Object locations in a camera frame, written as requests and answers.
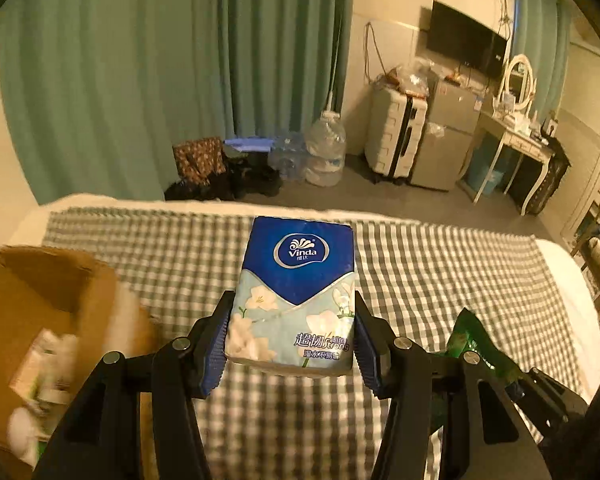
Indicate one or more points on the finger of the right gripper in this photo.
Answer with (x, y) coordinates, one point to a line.
(547, 403)

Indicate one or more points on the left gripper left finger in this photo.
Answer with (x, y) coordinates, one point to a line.
(99, 435)

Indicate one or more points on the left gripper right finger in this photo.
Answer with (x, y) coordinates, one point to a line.
(484, 436)

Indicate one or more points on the green snack wrapper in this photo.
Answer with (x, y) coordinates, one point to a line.
(469, 334)

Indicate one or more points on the blue Vinda tissue pack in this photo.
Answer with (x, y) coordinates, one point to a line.
(294, 308)

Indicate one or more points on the cream lace cloth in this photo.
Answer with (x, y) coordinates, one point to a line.
(29, 428)

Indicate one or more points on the maroon white medicine box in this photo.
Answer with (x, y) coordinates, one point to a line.
(46, 371)

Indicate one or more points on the brown cardboard box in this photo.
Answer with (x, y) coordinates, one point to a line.
(67, 292)

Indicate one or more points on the grey checked bed cover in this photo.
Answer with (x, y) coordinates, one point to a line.
(529, 294)

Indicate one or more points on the blue bin under table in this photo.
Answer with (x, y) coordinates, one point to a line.
(476, 176)

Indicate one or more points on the white dressing table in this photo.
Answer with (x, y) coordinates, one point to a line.
(522, 147)

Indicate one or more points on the brown patterned bag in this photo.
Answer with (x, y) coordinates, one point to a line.
(198, 160)

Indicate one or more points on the grey mini fridge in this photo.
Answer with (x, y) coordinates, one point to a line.
(451, 120)

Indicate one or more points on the white suitcase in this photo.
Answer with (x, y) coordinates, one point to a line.
(393, 133)

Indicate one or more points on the white oval mirror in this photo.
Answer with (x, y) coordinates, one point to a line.
(517, 88)

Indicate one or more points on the large clear water bottle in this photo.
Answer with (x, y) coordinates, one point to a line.
(326, 146)

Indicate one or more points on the pack of small water bottles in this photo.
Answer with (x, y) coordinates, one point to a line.
(288, 156)

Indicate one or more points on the green curtain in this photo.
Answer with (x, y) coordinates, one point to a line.
(541, 33)
(97, 93)

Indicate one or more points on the right green curtain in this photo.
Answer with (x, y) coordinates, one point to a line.
(541, 33)

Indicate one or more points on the black wall television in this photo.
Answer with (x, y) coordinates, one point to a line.
(455, 35)

